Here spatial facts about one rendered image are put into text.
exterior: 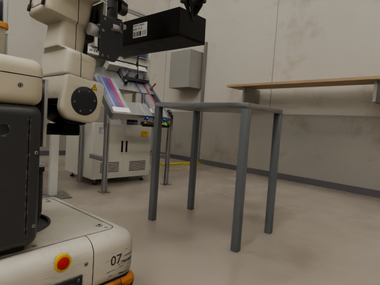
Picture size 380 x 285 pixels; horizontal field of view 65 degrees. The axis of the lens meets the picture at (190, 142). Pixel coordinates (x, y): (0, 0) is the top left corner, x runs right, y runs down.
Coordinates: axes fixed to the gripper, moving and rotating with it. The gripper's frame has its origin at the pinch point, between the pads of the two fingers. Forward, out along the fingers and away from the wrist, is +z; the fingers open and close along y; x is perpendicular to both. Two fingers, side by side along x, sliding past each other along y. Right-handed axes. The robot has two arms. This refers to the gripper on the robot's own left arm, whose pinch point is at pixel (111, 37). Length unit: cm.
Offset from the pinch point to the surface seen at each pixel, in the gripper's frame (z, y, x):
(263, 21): -107, 73, -309
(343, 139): 54, -52, -294
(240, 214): 90, -63, -41
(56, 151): 74, 97, -18
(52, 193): 108, 97, -16
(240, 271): 110, -75, -24
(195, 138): 56, 4, -82
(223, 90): -8, 139, -313
